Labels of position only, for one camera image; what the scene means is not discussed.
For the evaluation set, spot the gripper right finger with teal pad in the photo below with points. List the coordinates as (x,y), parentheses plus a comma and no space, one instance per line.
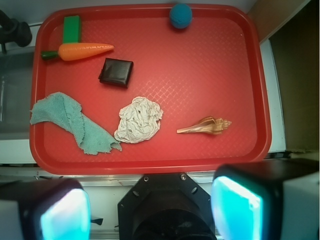
(275,199)

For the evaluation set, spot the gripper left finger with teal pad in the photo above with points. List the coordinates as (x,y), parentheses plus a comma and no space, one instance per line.
(55,209)

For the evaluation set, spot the brown spiral seashell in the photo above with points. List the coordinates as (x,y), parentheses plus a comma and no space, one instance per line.
(208,125)

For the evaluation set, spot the teal knitted cloth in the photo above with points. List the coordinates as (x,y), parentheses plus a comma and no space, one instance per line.
(65,112)

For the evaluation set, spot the crumpled white paper ball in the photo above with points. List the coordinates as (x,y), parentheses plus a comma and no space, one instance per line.
(139,121)

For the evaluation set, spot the red plastic tray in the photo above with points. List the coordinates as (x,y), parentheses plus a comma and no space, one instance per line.
(213,68)

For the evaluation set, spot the grey toy sink basin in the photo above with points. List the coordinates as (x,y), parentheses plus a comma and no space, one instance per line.
(16,72)

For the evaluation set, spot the black square wrapped block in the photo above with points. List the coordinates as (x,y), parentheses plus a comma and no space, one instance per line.
(116,72)

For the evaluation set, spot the orange plastic toy carrot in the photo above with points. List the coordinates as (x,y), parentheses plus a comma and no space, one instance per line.
(76,51)

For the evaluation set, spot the green rectangular block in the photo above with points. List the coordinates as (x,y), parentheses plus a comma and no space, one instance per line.
(72,29)

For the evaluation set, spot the brown cardboard box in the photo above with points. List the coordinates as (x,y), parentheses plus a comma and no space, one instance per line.
(285,21)

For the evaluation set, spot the blue crocheted ball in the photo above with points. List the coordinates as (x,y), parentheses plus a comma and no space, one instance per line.
(180,16)

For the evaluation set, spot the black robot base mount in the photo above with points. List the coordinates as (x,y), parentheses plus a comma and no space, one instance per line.
(168,206)

